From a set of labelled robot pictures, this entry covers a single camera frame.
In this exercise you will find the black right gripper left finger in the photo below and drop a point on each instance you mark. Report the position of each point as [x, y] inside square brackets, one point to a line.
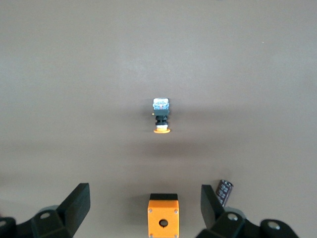
[74, 205]

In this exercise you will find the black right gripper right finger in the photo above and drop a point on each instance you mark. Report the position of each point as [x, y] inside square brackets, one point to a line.
[210, 208]

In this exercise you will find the orange capped push button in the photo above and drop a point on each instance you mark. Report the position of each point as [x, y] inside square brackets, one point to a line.
[161, 115]

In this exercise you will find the dark cylindrical capacitor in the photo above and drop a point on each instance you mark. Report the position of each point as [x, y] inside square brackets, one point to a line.
[224, 192]

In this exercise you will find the orange box with hole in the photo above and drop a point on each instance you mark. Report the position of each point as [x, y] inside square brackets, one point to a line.
[163, 210]

